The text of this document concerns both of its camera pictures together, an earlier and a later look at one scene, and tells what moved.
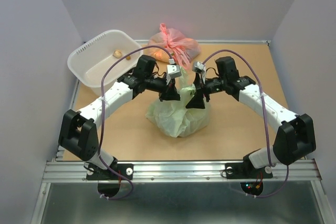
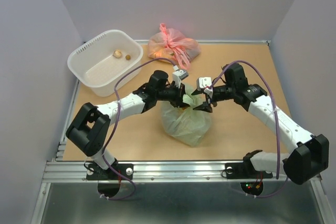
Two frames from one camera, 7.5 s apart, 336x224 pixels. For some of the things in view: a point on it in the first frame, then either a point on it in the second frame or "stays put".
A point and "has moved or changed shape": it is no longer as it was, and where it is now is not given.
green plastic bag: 175,118 has moved or changed shape
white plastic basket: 88,60 stays put
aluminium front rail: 62,171 stays put
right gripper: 197,101 → 205,106
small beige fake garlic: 117,53 stays put
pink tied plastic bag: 182,49 stays put
